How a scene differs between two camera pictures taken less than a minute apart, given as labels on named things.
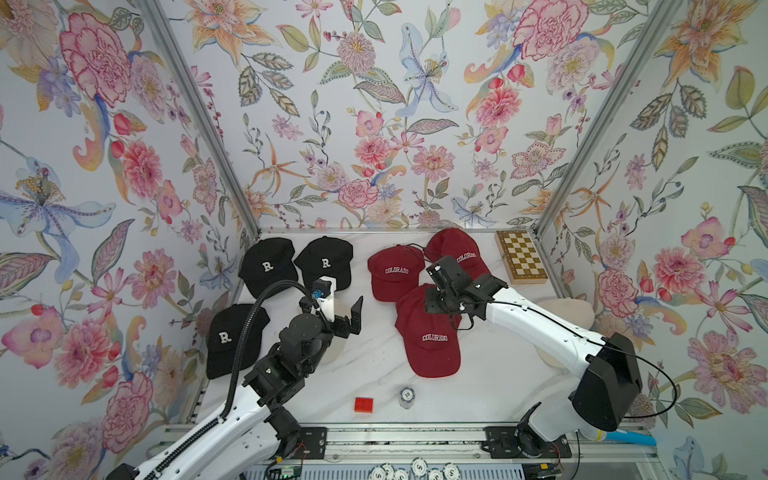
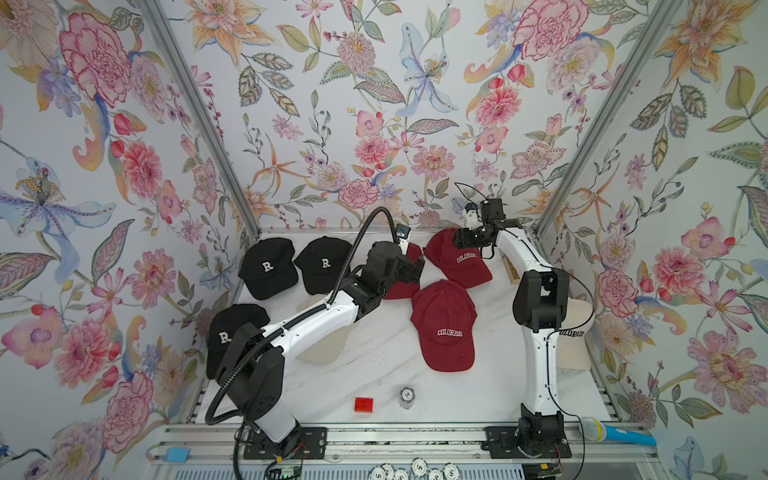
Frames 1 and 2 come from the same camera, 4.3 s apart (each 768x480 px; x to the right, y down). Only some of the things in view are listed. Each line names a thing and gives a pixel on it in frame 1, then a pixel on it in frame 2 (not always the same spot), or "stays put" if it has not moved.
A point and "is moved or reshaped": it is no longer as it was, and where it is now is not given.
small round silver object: [407, 396] stays put
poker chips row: [419, 468] stays put
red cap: [458, 244] stays put
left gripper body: [325, 332] → [402, 271]
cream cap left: [335, 349] stays put
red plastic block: [364, 405] stays put
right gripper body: [439, 304] → [474, 238]
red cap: [431, 340] is moved or reshaped
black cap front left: [226, 334] stays put
